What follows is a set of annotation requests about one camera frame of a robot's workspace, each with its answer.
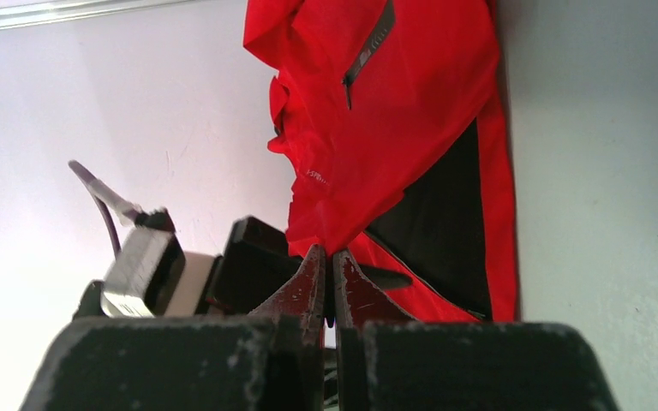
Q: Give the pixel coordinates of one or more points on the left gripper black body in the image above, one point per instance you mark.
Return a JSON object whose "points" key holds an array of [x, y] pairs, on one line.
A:
{"points": [[255, 263]]}

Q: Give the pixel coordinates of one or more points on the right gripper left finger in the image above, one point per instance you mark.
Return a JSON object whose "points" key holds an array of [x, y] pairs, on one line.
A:
{"points": [[268, 359]]}

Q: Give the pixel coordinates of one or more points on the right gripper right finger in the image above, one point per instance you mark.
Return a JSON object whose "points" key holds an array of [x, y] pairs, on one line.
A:
{"points": [[389, 360]]}

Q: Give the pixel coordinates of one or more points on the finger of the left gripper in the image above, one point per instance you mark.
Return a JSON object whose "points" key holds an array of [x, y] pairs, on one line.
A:
{"points": [[386, 279]]}

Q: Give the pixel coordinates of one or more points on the red zip jacket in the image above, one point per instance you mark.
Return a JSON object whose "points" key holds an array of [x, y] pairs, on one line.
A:
{"points": [[390, 115]]}

